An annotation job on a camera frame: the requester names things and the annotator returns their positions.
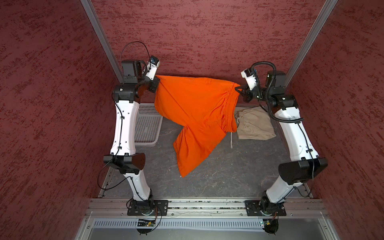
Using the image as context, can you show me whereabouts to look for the beige drawstring shorts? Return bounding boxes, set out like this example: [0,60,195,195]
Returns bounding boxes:
[235,107,276,141]

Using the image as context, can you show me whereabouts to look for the orange shorts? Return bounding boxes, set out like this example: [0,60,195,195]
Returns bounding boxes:
[155,76,239,177]

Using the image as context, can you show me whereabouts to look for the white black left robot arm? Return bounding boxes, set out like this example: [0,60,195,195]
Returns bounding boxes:
[103,55,160,216]

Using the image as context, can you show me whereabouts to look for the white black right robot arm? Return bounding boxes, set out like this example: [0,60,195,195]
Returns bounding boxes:
[235,61,328,216]

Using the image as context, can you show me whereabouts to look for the white plastic laundry basket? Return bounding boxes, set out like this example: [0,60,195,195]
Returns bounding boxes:
[134,103,163,147]

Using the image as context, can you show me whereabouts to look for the right small circuit board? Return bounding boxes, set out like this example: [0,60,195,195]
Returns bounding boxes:
[263,219,279,235]

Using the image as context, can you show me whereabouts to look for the small circuit board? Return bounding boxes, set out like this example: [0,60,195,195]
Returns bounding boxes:
[137,219,157,228]
[263,219,279,235]

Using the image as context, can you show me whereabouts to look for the left small circuit board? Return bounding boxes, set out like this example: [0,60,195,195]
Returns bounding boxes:
[137,219,157,228]

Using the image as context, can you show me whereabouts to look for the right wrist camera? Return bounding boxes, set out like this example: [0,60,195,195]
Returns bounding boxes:
[241,68,259,90]

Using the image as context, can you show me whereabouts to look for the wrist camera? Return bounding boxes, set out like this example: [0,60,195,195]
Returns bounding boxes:
[241,68,259,90]
[146,56,160,81]

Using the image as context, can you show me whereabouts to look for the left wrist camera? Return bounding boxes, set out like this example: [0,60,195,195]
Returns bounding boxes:
[146,56,160,81]

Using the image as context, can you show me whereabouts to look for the aluminium left corner post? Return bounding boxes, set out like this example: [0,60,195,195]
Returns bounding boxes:
[81,0,123,83]

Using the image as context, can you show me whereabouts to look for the aluminium corner post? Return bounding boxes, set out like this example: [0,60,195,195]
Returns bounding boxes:
[285,0,338,87]
[81,0,123,83]

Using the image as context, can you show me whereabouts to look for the aluminium right corner post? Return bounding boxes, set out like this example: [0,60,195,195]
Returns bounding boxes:
[285,0,338,87]

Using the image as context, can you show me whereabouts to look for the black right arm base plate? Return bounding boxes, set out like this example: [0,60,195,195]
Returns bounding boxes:
[244,200,287,217]

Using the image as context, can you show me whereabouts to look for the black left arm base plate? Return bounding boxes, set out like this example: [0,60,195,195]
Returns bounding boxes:
[127,200,169,217]

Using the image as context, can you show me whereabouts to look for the aluminium front rail frame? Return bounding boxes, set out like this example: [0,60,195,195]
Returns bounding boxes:
[85,198,330,219]

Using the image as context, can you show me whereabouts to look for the white slotted cable duct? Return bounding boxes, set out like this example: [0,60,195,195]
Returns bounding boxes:
[92,218,264,232]

